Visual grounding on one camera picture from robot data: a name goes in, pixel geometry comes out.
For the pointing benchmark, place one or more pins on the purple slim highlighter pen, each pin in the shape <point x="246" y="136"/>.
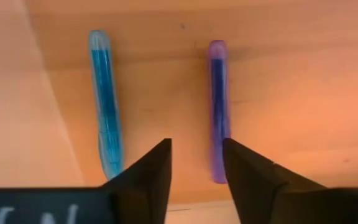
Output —
<point x="218" y="93"/>

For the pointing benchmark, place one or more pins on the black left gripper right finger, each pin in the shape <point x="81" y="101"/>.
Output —
<point x="275" y="199"/>

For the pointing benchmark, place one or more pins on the teal slim highlighter pen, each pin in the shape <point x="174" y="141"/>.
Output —
<point x="106" y="102"/>

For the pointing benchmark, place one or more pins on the orange plastic tray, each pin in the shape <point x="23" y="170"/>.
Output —
<point x="291" y="109"/>

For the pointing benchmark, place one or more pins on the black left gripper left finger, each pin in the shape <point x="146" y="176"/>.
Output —
<point x="129" y="199"/>

